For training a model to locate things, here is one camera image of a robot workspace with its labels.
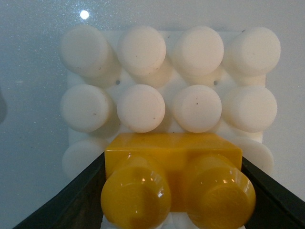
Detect white studded base plate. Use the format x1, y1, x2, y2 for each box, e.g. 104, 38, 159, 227
59, 24, 282, 229

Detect yellow two-stud block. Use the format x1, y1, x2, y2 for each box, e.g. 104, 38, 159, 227
101, 133, 256, 229

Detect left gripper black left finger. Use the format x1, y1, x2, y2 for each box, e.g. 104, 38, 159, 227
15, 154, 105, 229

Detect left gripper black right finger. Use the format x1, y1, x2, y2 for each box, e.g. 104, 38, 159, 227
242, 158, 305, 229

